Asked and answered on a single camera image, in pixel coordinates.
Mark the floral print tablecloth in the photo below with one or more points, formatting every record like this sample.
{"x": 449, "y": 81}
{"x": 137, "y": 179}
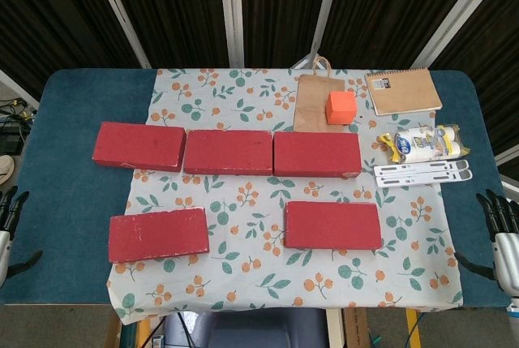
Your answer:
{"x": 243, "y": 218}

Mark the brown spiral notebook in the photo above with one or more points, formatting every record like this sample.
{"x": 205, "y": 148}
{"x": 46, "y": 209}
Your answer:
{"x": 403, "y": 90}

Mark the red brick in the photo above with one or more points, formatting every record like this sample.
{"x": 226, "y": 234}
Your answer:
{"x": 158, "y": 234}
{"x": 138, "y": 145}
{"x": 227, "y": 149}
{"x": 316, "y": 153}
{"x": 332, "y": 224}

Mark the blue table cover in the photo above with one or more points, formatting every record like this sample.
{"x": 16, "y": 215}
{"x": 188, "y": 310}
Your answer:
{"x": 69, "y": 202}

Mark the black equipment box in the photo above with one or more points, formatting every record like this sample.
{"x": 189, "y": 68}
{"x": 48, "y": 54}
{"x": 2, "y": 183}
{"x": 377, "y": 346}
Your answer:
{"x": 10, "y": 139}

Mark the white folding stand strip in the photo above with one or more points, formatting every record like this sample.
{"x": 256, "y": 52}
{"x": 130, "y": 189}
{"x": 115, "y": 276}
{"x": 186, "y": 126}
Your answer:
{"x": 417, "y": 167}
{"x": 425, "y": 179}

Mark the wrapped white roll pack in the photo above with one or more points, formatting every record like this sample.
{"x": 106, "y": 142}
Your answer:
{"x": 421, "y": 143}

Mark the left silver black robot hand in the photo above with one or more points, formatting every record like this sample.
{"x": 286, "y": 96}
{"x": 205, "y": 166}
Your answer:
{"x": 5, "y": 250}

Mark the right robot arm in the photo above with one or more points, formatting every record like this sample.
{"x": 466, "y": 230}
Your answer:
{"x": 515, "y": 302}

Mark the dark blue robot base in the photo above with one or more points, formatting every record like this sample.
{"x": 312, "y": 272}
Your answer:
{"x": 251, "y": 329}

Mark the brown paper bag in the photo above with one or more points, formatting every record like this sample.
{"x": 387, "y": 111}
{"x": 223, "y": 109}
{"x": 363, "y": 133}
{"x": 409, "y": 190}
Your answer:
{"x": 310, "y": 100}

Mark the orange cube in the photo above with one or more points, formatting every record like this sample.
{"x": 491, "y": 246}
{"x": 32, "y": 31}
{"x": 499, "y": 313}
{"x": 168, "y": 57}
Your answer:
{"x": 340, "y": 106}

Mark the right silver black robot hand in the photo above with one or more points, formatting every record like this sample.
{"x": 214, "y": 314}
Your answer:
{"x": 507, "y": 254}

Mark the white partition frame post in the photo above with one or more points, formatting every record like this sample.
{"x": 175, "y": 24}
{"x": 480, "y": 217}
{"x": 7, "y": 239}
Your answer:
{"x": 121, "y": 11}
{"x": 328, "y": 3}
{"x": 231, "y": 11}
{"x": 454, "y": 15}

